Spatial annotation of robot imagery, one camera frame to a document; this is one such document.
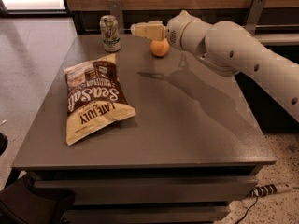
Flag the grey table with drawers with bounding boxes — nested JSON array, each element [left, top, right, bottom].
[[13, 35, 276, 224]]

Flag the left metal wall bracket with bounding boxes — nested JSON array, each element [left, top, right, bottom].
[[108, 0, 124, 34]]

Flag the orange fruit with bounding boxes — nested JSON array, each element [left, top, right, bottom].
[[150, 38, 169, 57]]

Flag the white power strip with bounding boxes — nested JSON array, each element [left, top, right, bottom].
[[247, 183, 293, 198]]

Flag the dark chair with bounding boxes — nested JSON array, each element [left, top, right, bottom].
[[0, 132, 76, 224]]

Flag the Late July chips bag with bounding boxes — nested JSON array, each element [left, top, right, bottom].
[[64, 53, 136, 146]]

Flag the right metal wall bracket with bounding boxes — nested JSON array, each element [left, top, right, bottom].
[[245, 0, 267, 35]]

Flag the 7up soda can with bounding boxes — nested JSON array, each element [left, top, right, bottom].
[[99, 15, 121, 52]]

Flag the metal wall bracket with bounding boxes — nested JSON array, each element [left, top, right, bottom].
[[108, 0, 124, 34], [245, 0, 267, 35]]

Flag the black cable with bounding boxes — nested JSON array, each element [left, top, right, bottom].
[[235, 195, 260, 224]]

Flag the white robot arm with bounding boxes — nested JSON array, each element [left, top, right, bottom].
[[131, 10, 299, 121]]

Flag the metal rail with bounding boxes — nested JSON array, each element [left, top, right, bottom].
[[85, 24, 299, 34]]

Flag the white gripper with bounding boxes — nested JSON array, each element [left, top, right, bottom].
[[130, 10, 194, 50]]

